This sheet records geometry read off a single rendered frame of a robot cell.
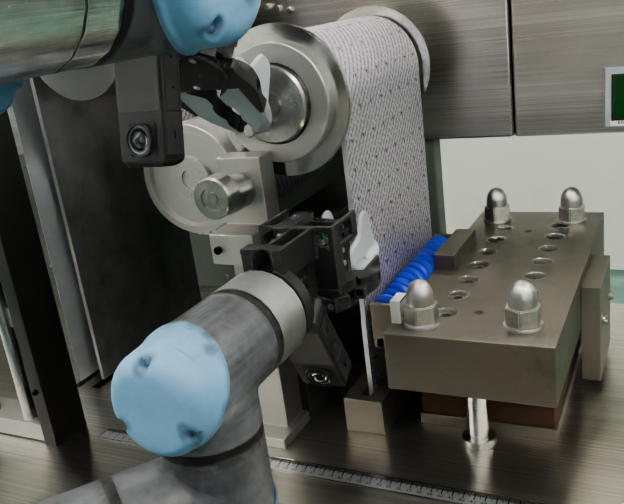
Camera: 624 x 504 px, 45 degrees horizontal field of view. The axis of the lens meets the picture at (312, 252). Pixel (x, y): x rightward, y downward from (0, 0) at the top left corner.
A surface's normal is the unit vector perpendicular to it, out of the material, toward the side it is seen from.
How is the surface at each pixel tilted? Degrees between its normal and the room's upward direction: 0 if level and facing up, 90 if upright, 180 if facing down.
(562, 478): 0
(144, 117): 79
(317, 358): 122
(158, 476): 19
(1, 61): 135
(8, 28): 117
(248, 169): 90
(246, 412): 90
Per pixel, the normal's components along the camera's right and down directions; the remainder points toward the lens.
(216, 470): 0.18, 0.29
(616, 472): -0.12, -0.94
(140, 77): -0.47, 0.15
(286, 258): 0.90, 0.04
